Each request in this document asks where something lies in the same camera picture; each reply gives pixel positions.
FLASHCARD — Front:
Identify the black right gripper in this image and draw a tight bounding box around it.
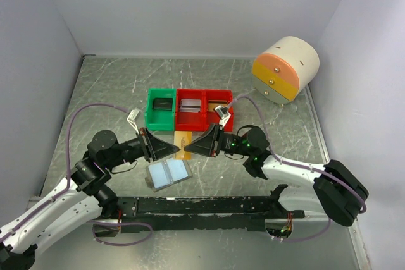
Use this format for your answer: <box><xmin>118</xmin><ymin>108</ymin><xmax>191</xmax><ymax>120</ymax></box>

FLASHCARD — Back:
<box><xmin>183</xmin><ymin>123</ymin><xmax>251</xmax><ymax>157</ymax></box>

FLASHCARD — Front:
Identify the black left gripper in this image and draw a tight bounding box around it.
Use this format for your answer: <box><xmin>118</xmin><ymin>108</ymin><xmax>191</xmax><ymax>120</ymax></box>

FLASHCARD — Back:
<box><xmin>104</xmin><ymin>126</ymin><xmax>179</xmax><ymax>168</ymax></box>

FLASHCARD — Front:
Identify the gold VIP card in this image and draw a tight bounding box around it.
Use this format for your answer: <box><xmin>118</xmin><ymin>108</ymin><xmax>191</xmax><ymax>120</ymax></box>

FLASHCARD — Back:
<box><xmin>174</xmin><ymin>131</ymin><xmax>192</xmax><ymax>160</ymax></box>

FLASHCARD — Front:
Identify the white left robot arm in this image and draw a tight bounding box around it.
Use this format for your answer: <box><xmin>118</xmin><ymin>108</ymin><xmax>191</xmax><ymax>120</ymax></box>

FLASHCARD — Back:
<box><xmin>1</xmin><ymin>128</ymin><xmax>179</xmax><ymax>269</ymax></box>

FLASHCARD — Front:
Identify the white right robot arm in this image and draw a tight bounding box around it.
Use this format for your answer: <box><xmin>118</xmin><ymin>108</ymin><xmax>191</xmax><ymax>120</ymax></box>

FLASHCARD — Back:
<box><xmin>184</xmin><ymin>124</ymin><xmax>369</xmax><ymax>226</ymax></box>

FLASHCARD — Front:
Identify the orange card in red bin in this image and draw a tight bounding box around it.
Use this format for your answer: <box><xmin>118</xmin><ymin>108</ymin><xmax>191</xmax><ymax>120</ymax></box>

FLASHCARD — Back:
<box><xmin>207</xmin><ymin>100</ymin><xmax>227</xmax><ymax>112</ymax></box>

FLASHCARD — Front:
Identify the silver card in red bin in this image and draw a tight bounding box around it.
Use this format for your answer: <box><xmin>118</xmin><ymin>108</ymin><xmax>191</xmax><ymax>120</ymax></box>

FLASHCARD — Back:
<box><xmin>179</xmin><ymin>99</ymin><xmax>201</xmax><ymax>113</ymax></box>

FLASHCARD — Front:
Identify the black card in green bin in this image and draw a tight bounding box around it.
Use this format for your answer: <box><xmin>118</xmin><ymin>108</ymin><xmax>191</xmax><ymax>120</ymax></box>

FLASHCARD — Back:
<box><xmin>153</xmin><ymin>97</ymin><xmax>173</xmax><ymax>111</ymax></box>

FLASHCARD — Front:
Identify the green plastic bin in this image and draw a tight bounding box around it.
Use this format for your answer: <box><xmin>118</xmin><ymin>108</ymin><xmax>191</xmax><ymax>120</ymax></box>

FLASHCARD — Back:
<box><xmin>145</xmin><ymin>88</ymin><xmax>177</xmax><ymax>131</ymax></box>

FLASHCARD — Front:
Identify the red plastic bin middle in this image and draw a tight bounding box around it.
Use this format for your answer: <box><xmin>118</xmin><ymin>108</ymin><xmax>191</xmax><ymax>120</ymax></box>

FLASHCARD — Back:
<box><xmin>174</xmin><ymin>89</ymin><xmax>207</xmax><ymax>132</ymax></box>

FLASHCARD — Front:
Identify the red plastic bin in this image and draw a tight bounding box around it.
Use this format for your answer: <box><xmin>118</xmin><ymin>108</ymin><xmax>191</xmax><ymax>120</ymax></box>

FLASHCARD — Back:
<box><xmin>205</xmin><ymin>90</ymin><xmax>234</xmax><ymax>132</ymax></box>
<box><xmin>174</xmin><ymin>89</ymin><xmax>207</xmax><ymax>132</ymax></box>

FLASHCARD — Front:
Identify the red plastic bin right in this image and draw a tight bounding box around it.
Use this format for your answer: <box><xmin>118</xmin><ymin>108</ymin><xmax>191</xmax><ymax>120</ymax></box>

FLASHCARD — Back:
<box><xmin>205</xmin><ymin>90</ymin><xmax>234</xmax><ymax>132</ymax></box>

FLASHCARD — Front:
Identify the round beige drawer cabinet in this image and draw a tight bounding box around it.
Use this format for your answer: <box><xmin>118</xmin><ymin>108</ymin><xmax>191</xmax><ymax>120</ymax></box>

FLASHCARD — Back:
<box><xmin>251</xmin><ymin>36</ymin><xmax>320</xmax><ymax>105</ymax></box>

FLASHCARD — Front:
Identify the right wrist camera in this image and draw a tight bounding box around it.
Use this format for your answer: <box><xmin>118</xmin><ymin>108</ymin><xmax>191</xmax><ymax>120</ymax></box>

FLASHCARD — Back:
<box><xmin>215</xmin><ymin>106</ymin><xmax>232</xmax><ymax>128</ymax></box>

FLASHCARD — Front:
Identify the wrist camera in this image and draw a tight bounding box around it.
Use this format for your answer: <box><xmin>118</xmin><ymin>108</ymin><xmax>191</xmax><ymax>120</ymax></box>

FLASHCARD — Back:
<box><xmin>215</xmin><ymin>106</ymin><xmax>232</xmax><ymax>128</ymax></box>
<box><xmin>127</xmin><ymin>108</ymin><xmax>140</xmax><ymax>135</ymax></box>

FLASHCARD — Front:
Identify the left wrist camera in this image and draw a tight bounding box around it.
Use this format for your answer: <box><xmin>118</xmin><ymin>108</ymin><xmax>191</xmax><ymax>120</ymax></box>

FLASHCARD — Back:
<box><xmin>127</xmin><ymin>108</ymin><xmax>140</xmax><ymax>135</ymax></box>

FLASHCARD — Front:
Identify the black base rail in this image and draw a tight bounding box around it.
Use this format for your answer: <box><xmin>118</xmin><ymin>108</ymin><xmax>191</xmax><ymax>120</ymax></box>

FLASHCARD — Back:
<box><xmin>96</xmin><ymin>184</ymin><xmax>305</xmax><ymax>232</ymax></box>

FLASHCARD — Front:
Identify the aluminium frame rail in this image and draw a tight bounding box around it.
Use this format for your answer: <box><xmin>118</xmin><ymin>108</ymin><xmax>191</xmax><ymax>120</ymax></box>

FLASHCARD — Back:
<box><xmin>26</xmin><ymin>196</ymin><xmax>47</xmax><ymax>211</ymax></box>

